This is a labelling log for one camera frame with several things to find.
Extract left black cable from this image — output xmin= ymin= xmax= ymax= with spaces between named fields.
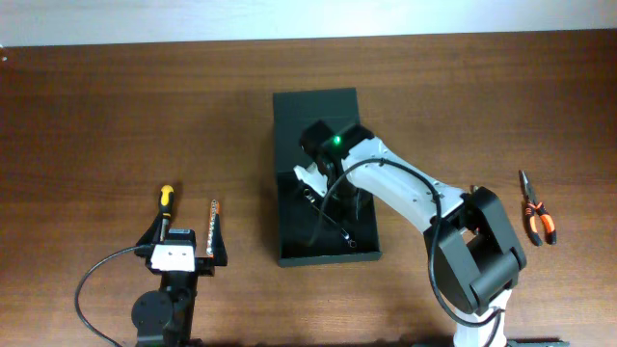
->
xmin=73 ymin=244 xmax=151 ymax=347

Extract yellow black screwdriver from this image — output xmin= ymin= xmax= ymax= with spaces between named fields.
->
xmin=159 ymin=185 xmax=174 ymax=242

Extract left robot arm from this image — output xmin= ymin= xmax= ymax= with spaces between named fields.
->
xmin=131 ymin=213 xmax=228 ymax=347

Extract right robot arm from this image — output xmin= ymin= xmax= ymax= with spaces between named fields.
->
xmin=294 ymin=120 xmax=526 ymax=346

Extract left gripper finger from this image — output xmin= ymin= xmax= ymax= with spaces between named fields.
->
xmin=211 ymin=215 xmax=228 ymax=266
xmin=136 ymin=213 xmax=163 ymax=246

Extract silver ring wrench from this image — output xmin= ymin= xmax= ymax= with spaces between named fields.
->
xmin=303 ymin=188 xmax=357 ymax=249

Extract dark green open box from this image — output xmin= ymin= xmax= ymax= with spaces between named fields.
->
xmin=273 ymin=88 xmax=382 ymax=267

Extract orange socket rail strip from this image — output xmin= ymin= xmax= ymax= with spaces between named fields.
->
xmin=205 ymin=200 xmax=220 ymax=258

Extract orange black long-nose pliers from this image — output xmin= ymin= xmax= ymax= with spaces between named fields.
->
xmin=519 ymin=170 xmax=557 ymax=247

